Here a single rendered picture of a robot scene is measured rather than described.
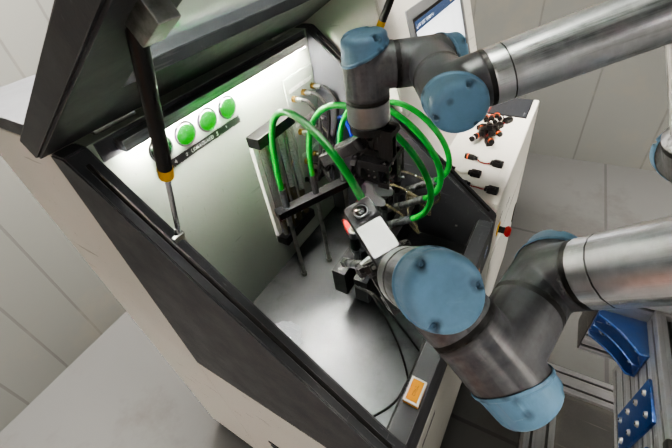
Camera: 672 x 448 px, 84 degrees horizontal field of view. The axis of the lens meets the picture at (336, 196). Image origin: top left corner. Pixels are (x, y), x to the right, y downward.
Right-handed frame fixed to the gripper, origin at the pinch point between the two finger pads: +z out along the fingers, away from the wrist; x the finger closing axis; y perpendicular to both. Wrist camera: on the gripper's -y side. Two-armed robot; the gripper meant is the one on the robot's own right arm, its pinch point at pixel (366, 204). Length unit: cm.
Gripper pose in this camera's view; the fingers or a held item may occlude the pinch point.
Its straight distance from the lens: 80.4
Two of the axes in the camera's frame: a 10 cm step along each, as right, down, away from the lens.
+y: 8.5, 2.4, -4.7
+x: 5.1, -5.9, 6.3
